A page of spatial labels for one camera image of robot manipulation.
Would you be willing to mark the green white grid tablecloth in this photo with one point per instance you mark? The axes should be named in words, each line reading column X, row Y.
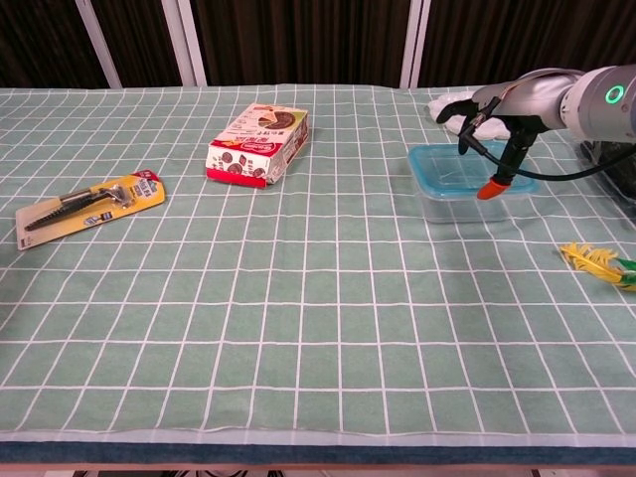
column 298, row 308

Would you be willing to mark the black gloves in plastic bag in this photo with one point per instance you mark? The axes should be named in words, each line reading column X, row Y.
column 621, row 169

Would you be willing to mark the clear plastic container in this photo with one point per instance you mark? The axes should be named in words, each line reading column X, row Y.
column 462, row 211

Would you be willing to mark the yellow green feather toy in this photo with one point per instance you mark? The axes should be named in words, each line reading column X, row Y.
column 593, row 261

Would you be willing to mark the blue plastic lid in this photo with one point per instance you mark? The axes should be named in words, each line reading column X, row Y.
column 447, row 171

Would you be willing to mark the white flower-shaped paint palette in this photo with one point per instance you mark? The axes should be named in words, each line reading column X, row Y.
column 492, row 130

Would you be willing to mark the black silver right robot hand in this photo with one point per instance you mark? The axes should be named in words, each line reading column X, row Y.
column 531, row 102

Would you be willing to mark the white metal frame post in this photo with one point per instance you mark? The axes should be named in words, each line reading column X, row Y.
column 415, row 45
column 191, row 45
column 97, row 45

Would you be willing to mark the red white cookie box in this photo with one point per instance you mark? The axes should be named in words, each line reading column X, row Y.
column 258, row 144

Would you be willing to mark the yellow carded razor pack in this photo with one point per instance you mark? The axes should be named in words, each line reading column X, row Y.
column 89, row 208

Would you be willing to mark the dark blue under cloth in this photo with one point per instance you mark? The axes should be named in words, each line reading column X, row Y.
column 298, row 453

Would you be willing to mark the dark pleated curtain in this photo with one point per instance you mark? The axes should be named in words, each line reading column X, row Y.
column 298, row 40

